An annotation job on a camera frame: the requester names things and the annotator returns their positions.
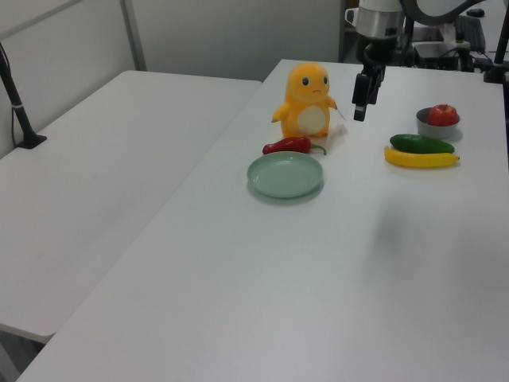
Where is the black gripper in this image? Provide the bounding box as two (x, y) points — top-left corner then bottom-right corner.
(352, 33), (399, 123)

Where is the red tomato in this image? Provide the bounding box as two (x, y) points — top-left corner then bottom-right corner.
(428, 103), (459, 127)

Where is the orange plush toy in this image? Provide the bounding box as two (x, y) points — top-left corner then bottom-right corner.
(270, 62), (351, 140)

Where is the green cucumber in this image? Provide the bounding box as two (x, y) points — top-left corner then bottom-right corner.
(389, 133), (455, 154)

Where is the grey bowl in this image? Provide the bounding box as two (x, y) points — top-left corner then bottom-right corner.
(415, 107), (461, 140)

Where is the black electronic equipment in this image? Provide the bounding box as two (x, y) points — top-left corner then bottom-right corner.
(404, 15), (494, 73)

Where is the yellow banana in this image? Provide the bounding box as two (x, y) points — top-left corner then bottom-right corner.
(383, 146), (461, 170)

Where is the red chili pepper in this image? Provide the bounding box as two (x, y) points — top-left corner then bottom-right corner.
(262, 136), (328, 156)

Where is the light green plate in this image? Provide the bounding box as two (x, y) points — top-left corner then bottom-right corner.
(246, 152), (324, 199)

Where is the white side table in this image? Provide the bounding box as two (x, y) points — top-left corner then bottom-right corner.
(0, 70), (263, 344)

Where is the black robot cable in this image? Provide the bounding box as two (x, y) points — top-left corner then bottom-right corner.
(398, 0), (484, 28)

